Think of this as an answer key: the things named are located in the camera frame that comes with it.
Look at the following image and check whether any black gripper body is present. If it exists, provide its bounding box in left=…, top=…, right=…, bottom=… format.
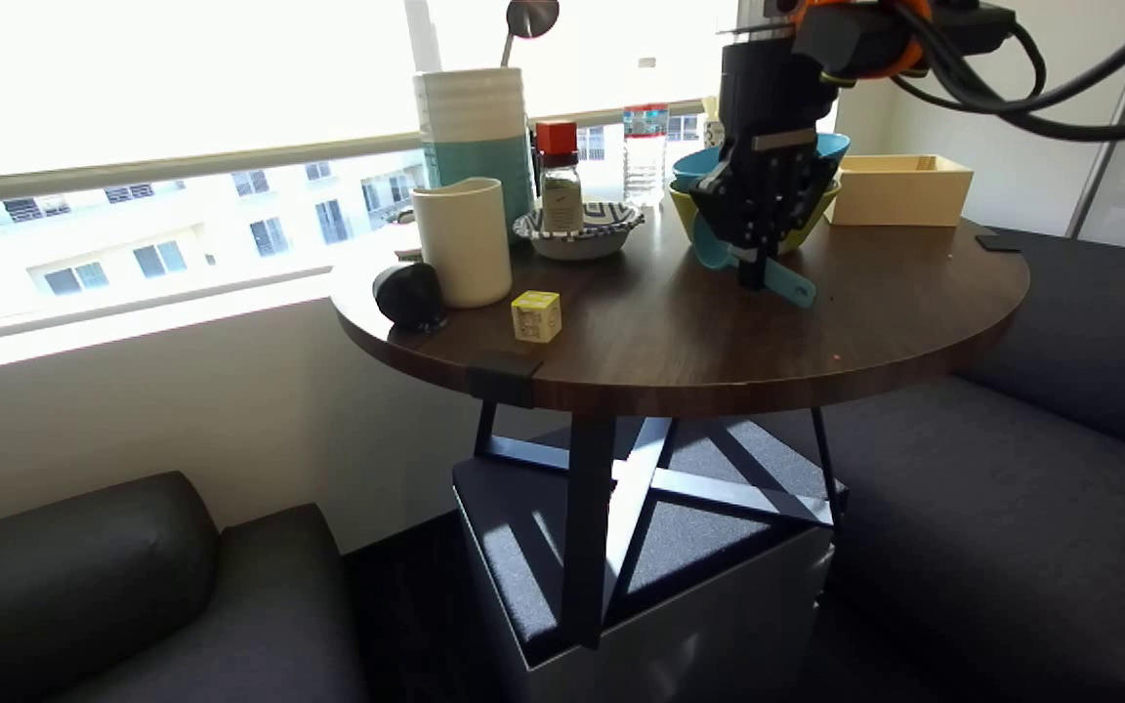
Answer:
left=717, top=37, right=843, bottom=149

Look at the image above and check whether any teal plastic scoop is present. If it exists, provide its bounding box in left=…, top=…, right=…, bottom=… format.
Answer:
left=689, top=213, right=820, bottom=313

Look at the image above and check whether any yellow-green bowl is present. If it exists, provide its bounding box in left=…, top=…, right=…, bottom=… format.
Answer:
left=667, top=179, right=843, bottom=262

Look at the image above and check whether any small patterned box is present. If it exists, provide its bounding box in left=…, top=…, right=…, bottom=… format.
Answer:
left=697, top=90, right=735, bottom=153

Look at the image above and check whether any cream wooden box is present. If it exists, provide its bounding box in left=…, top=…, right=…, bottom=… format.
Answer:
left=830, top=153, right=977, bottom=235

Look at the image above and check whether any clear bottle with label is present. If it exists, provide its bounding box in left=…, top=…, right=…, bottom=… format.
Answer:
left=623, top=101, right=672, bottom=204

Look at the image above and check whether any grey shallow dish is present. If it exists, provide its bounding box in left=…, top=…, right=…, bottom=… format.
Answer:
left=512, top=197, right=649, bottom=266

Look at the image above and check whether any small beige jar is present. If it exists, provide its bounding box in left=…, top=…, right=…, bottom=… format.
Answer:
left=538, top=169, right=592, bottom=235

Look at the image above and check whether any red lid jar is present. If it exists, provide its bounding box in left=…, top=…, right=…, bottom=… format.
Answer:
left=532, top=118, right=584, bottom=172

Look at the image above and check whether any yellow cube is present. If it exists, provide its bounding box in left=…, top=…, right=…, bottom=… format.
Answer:
left=510, top=287, right=566, bottom=347

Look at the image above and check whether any metal ladle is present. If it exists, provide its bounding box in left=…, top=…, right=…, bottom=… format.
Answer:
left=495, top=0, right=563, bottom=72

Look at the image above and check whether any teal and white canister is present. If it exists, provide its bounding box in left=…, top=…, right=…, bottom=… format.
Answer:
left=409, top=67, right=538, bottom=245

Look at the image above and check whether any cream cylindrical cup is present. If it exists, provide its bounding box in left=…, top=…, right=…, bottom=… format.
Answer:
left=409, top=178, right=518, bottom=313

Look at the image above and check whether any grey fabric sofa seat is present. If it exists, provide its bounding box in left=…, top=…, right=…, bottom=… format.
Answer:
left=820, top=377, right=1125, bottom=703
left=959, top=228, right=1125, bottom=465

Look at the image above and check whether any black round object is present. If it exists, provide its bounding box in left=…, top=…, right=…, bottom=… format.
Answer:
left=370, top=262, right=449, bottom=331

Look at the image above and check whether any black metal table base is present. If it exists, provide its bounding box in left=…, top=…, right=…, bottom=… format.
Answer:
left=472, top=400, right=843, bottom=654

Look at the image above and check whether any building outside window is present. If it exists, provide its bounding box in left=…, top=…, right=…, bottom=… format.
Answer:
left=0, top=146, right=437, bottom=343

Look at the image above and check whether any dark grey sofa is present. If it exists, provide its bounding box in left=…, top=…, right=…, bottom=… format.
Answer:
left=0, top=469, right=370, bottom=703

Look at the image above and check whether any black cable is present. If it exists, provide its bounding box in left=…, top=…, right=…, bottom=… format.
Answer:
left=891, top=37, right=1125, bottom=146
left=965, top=0, right=1125, bottom=114

